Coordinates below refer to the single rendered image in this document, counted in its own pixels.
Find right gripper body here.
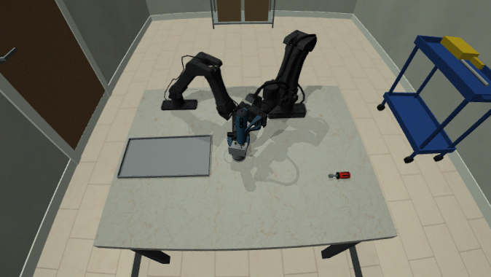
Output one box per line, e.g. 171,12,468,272
227,122,250,141

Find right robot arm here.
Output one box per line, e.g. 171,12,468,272
161,52,237,123

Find dark grey cylinder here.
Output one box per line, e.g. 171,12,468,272
232,155,246,162

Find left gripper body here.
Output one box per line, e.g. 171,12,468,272
245,95,270,128

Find dark blue nut driver barrel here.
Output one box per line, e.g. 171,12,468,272
236,109,248,149

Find grey metal bracket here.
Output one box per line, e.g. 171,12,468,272
228,141,248,157

